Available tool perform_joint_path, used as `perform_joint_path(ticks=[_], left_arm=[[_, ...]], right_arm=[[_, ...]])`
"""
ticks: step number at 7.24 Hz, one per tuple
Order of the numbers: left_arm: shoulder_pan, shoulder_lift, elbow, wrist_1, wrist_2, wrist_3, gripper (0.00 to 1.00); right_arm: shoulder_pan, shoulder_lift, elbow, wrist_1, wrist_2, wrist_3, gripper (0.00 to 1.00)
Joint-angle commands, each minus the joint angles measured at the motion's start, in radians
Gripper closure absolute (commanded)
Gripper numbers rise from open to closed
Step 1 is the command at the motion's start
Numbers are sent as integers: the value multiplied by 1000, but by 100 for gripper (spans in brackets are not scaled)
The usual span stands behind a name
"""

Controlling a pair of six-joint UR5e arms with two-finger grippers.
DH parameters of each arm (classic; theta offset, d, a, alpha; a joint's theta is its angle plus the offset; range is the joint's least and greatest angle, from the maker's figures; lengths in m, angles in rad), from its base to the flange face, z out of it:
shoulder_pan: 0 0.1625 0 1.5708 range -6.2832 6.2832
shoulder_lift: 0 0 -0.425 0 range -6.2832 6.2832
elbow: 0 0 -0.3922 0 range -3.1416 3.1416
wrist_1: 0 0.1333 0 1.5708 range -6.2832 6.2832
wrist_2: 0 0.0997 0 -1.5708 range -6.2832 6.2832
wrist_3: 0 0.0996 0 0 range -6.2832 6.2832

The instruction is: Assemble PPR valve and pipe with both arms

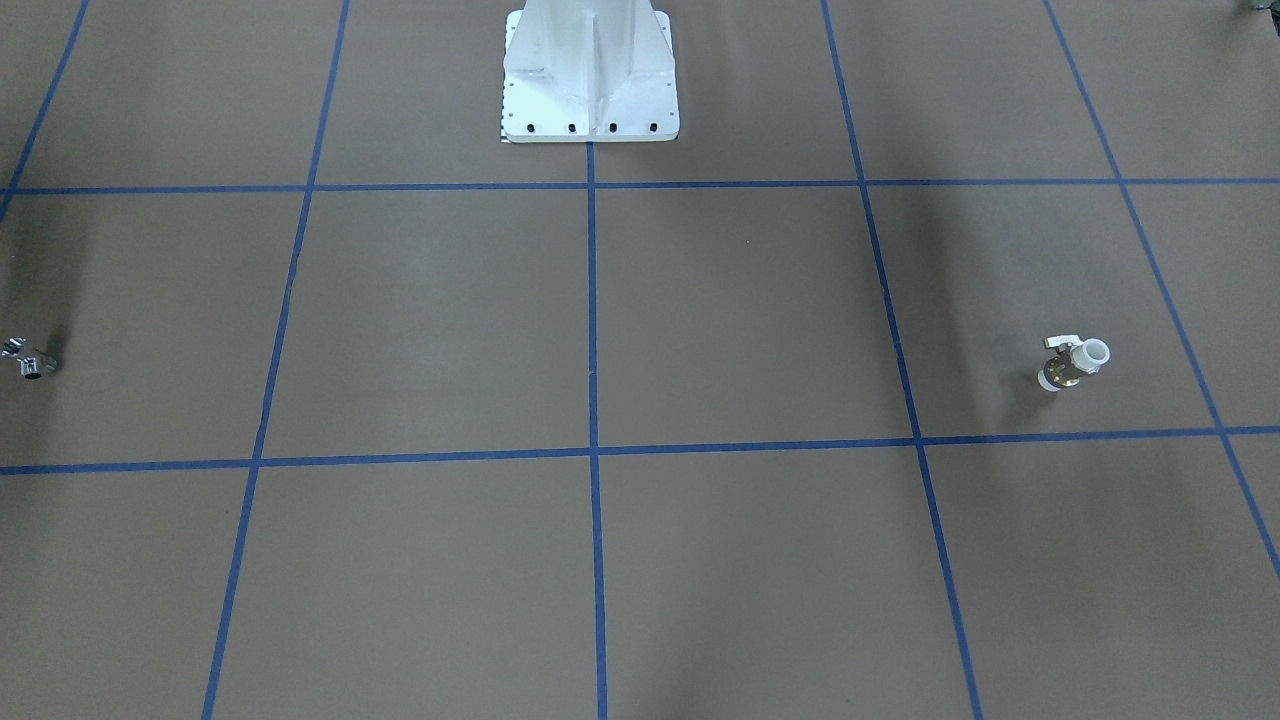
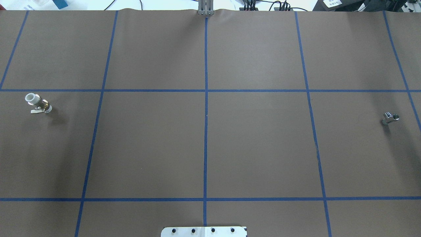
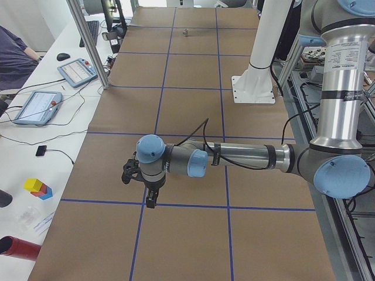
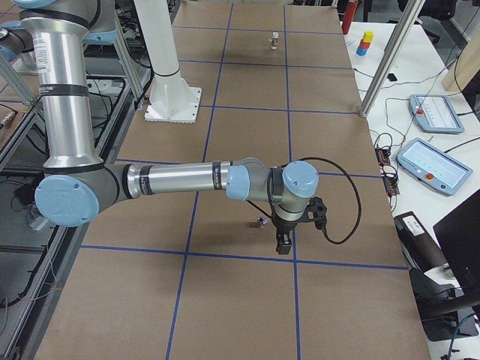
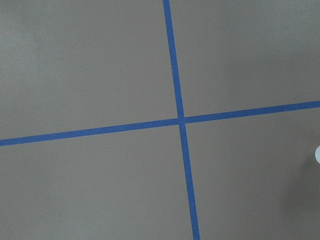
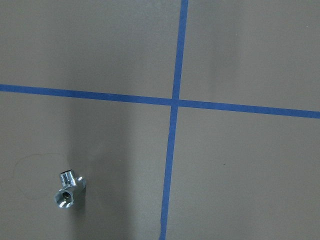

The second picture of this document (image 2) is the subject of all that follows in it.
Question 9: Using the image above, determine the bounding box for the aluminium profile post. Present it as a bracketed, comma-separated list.
[197, 0, 214, 16]

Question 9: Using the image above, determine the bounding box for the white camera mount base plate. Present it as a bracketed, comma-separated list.
[161, 226, 248, 237]

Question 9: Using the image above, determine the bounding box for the white PPR brass valve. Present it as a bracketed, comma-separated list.
[25, 93, 53, 114]

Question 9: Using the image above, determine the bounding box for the chrome angle valve fitting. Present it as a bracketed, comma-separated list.
[382, 112, 400, 125]

